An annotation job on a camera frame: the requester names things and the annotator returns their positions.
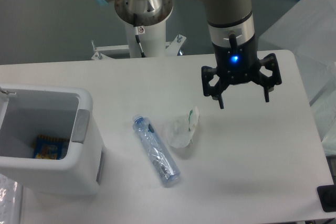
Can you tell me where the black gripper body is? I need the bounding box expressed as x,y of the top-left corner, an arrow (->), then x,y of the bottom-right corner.
213,36 -> 260,85

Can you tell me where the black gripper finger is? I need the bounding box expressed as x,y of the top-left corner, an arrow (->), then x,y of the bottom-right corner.
251,53 -> 282,102
201,66 -> 230,109

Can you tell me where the clear plastic water bottle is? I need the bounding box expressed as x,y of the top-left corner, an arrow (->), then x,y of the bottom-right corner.
132,115 -> 181,186

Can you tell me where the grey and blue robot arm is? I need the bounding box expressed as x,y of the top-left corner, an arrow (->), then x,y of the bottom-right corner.
96,0 -> 282,105

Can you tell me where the white trash can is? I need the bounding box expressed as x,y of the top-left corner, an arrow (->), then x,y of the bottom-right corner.
1,83 -> 104,195

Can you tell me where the translucent plastic storage box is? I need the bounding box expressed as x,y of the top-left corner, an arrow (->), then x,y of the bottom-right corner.
258,0 -> 335,144

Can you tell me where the black device at edge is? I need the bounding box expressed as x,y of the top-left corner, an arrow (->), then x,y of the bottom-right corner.
317,185 -> 335,212

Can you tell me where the blue yellow snack packet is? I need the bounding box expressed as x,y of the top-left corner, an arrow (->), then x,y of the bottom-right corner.
33,135 -> 70,160

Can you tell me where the clear plastic sheet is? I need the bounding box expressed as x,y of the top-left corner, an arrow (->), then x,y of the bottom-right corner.
1,174 -> 23,223

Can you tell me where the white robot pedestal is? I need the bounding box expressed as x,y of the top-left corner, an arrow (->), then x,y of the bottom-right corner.
91,0 -> 186,60

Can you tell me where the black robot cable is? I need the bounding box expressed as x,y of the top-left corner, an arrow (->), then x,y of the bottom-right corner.
132,13 -> 146,58

